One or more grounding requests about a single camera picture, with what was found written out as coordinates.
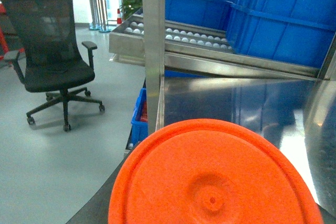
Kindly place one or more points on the small blue parts bin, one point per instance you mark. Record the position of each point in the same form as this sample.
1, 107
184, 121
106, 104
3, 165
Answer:
139, 126

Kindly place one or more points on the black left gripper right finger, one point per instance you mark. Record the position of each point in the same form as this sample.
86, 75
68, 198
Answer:
327, 217

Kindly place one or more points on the steel stanchion barrier posts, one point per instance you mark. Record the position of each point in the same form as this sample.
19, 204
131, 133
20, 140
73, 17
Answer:
100, 20

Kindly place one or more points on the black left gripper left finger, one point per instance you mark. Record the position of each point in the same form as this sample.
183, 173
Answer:
97, 208

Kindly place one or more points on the large blue plastic crate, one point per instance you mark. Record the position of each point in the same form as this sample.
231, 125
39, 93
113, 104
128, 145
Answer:
291, 31

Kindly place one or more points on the red metal frame table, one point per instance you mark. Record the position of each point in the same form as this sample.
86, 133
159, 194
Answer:
7, 30

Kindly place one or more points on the black mesh office chair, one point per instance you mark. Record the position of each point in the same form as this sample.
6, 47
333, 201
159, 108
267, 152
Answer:
54, 65

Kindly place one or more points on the steel roller conveyor rack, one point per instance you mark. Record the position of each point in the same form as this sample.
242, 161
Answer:
156, 54

